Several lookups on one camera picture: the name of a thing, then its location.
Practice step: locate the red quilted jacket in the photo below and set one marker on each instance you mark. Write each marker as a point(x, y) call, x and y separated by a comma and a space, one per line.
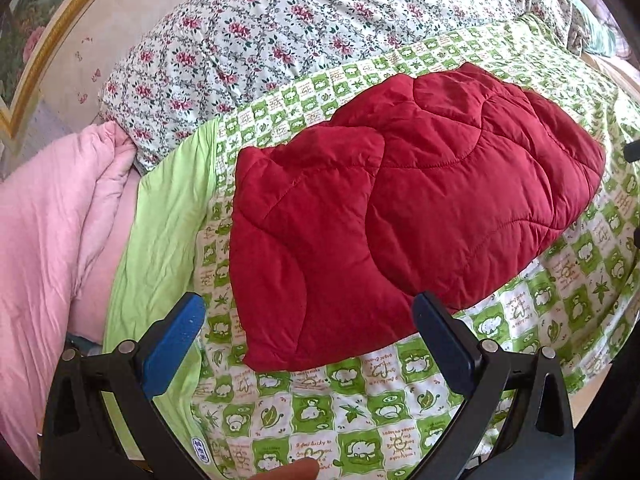
point(400, 200)

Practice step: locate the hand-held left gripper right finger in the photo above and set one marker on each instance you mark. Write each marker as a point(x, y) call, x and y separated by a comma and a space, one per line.
point(445, 345)

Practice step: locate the gold framed picture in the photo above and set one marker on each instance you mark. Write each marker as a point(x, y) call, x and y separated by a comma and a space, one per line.
point(45, 35)

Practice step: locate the pink quilt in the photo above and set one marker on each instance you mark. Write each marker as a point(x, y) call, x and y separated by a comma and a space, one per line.
point(50, 240)

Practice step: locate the patterned pillow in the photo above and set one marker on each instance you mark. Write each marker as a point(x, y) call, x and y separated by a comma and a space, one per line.
point(595, 25)

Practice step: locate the floral quilt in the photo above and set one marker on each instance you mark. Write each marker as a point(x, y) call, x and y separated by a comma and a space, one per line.
point(280, 30)

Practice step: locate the green patterned blanket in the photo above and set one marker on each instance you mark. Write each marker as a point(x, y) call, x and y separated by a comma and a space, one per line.
point(350, 410)

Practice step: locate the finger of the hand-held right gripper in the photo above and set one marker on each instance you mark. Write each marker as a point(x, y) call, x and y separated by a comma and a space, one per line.
point(634, 152)

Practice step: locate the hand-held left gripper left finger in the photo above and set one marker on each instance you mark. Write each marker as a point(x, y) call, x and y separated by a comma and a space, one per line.
point(170, 345)

